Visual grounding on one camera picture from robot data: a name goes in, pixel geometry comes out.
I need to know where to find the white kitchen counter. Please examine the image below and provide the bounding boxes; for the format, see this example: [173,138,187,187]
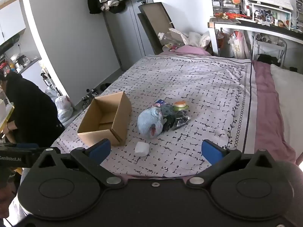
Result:
[9,54,42,74]

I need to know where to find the tied white plastic bag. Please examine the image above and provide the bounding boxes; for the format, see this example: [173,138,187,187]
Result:
[55,94,74,124]

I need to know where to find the white desk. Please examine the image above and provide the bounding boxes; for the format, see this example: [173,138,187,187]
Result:
[208,16,303,58]

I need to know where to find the brown cardboard box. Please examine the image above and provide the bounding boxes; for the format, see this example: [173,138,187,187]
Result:
[77,91,132,147]

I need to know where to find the pink pillow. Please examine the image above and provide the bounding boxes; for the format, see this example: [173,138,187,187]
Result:
[176,45,207,56]

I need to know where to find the grey patterned plush toy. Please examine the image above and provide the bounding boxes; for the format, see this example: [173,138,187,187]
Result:
[160,104,176,119]

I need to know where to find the black item in plastic bag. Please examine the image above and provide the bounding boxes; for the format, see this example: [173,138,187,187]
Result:
[163,111,191,132]

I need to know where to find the burger squishy toy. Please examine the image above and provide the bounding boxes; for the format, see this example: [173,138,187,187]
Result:
[173,101,189,112]

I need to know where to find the clear drawer organizer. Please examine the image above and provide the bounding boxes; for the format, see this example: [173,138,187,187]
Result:
[211,0,238,17]

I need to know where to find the white wall cabinet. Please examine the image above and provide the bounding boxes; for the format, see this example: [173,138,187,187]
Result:
[0,0,26,46]

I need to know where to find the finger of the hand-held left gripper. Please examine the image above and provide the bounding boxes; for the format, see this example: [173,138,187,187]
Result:
[15,143,40,149]

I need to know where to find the pink bed sheet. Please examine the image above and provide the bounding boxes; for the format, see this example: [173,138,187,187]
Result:
[237,60,297,165]

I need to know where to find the white wire rack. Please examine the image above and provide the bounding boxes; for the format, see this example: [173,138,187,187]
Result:
[250,32,287,67]

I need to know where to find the white soft foam block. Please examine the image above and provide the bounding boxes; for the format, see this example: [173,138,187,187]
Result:
[134,142,150,157]

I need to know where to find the pile of white plastic bags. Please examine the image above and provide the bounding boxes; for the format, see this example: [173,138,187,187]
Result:
[168,28,212,48]

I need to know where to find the patterned shoes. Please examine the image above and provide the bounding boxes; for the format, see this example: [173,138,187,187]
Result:
[81,88,98,110]

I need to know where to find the light blue plush toy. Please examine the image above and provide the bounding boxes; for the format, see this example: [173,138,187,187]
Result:
[137,106,164,138]

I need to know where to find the white desk shelf riser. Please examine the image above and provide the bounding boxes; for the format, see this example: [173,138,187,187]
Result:
[250,3,292,27]

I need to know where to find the clear plastic bottle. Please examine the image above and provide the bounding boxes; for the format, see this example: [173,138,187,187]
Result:
[158,32,174,46]

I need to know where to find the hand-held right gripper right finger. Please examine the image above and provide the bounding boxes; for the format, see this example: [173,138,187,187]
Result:
[187,139,279,188]

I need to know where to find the grey door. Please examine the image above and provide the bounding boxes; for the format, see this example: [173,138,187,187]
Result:
[102,0,164,71]

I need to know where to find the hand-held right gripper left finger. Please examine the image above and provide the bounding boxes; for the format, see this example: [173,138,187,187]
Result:
[35,139,125,188]

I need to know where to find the dark folded board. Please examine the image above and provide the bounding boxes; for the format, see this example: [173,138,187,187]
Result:
[137,2,176,55]

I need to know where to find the white black patterned bedspread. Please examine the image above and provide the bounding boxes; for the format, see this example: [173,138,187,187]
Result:
[51,55,253,178]

